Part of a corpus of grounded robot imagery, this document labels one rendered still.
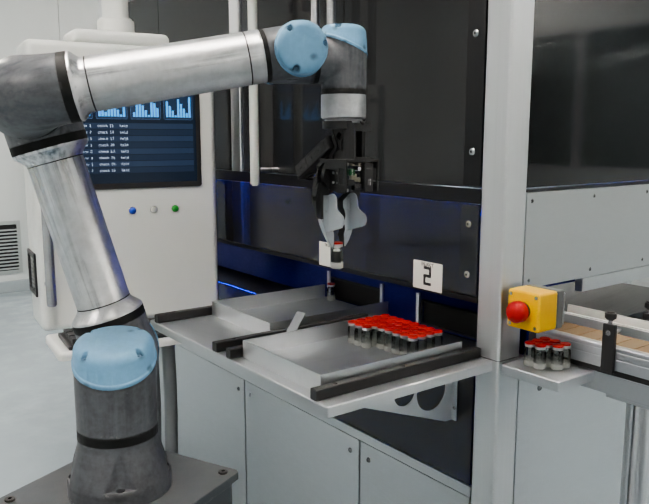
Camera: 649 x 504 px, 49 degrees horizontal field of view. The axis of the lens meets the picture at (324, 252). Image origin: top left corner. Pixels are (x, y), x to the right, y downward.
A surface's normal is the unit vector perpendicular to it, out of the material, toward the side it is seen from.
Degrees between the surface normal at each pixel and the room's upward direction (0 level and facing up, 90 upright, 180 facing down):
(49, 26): 90
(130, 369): 87
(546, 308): 90
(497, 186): 90
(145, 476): 72
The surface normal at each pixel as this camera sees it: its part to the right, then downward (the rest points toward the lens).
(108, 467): 0.03, -0.14
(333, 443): -0.80, 0.10
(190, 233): 0.51, 0.14
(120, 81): 0.23, 0.29
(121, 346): 0.03, -0.96
